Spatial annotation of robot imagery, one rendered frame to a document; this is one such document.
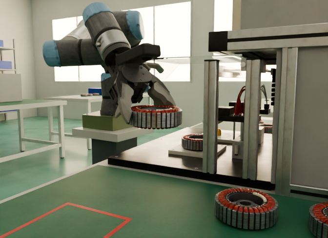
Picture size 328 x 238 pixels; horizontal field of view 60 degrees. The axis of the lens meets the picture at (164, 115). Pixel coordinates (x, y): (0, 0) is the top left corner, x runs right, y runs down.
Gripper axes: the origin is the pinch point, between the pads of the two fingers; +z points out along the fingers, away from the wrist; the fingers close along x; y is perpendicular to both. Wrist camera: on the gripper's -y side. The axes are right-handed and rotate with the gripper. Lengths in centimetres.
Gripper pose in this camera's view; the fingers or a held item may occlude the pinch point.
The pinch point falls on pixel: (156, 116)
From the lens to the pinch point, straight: 58.7
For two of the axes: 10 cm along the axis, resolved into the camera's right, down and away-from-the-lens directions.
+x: -7.7, 1.1, -6.3
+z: 4.4, 8.1, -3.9
